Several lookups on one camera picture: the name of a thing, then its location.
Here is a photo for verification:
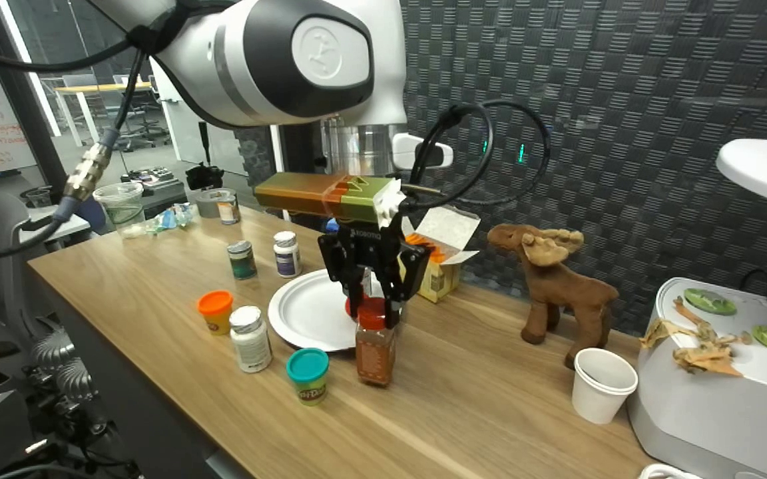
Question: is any clear plastic bottle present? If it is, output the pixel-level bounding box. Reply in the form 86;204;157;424
146;200;201;234

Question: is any white side table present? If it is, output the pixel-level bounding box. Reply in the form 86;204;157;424
0;202;94;255

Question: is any tin food can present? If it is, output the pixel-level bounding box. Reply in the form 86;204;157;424
227;236;259;281

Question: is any white paper cup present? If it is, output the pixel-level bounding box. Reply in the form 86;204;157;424
571;345;641;428

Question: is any orange lid yellow dough tub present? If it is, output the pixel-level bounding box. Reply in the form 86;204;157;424
195;288;238;339

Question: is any open yellow cardboard box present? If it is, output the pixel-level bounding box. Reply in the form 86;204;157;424
400;204;486;307

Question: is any black slanted pole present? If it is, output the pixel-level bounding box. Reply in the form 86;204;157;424
0;0;81;210

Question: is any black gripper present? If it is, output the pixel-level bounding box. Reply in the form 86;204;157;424
316;222;435;327

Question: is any clear plastic container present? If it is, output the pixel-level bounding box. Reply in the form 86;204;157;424
90;180;146;224

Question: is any olive brown wrist camera box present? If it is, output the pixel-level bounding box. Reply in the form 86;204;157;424
253;171;404;228

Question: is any black stand with handle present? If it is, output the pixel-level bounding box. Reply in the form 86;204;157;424
185;122;227;195

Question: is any glass jar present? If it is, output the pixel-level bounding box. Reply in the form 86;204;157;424
217;187;245;226

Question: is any teal lid dough tub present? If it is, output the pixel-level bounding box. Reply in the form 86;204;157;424
286;345;332;402

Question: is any white round plate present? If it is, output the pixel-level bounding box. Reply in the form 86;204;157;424
266;265;387;357

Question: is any white bowl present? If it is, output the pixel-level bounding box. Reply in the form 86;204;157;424
636;460;705;479

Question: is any brown moose plush toy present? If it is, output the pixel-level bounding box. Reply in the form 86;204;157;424
486;224;623;369

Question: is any white pill bottle grey label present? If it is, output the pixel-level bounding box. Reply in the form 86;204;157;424
227;304;275;375

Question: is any white pill bottle blue label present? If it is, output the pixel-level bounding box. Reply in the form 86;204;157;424
271;228;303;280

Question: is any long black arm cable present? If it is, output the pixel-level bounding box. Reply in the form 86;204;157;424
0;23;166;264

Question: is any orange cap spice bottle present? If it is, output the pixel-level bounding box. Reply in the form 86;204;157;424
352;297;400;389

